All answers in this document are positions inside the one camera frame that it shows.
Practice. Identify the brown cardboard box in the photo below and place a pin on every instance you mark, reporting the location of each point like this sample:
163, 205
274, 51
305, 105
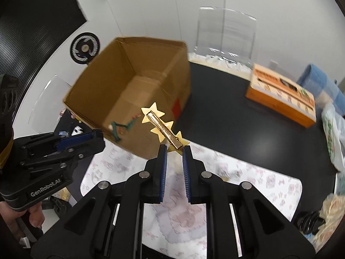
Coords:
161, 59

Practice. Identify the black flexible tripod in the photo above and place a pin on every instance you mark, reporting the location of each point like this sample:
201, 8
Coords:
310, 222

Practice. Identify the black round fan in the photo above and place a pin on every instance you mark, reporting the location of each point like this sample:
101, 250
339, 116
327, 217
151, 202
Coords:
85, 48

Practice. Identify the blue packet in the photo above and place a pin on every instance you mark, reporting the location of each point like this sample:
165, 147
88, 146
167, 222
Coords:
62, 134

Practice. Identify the orange tissue box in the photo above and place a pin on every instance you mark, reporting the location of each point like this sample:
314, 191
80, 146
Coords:
280, 97

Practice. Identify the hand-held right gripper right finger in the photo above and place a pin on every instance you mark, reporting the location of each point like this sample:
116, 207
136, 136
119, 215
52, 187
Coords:
186, 175

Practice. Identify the blue towel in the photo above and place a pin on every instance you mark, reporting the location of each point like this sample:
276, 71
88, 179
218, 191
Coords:
318, 79

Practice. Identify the gold star hair clip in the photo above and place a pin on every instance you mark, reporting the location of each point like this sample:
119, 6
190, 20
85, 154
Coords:
161, 129

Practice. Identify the green toy chair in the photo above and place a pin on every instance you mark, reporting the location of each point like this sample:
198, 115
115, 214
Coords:
116, 132

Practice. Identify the white plastic bag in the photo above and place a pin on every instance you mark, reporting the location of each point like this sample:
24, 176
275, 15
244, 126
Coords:
334, 137

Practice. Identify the cream artificial flowers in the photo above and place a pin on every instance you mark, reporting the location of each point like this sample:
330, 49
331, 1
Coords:
333, 213

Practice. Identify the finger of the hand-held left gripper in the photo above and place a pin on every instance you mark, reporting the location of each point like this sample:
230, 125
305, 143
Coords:
76, 140
80, 152

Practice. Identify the white toy car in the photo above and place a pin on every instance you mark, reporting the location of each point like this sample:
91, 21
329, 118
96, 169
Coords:
77, 130

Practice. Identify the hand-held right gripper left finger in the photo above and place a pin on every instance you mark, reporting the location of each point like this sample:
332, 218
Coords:
163, 175

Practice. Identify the printed white table mat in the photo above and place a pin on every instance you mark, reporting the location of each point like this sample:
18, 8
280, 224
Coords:
242, 188

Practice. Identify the person's left hand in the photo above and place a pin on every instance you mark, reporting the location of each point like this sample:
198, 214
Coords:
36, 217

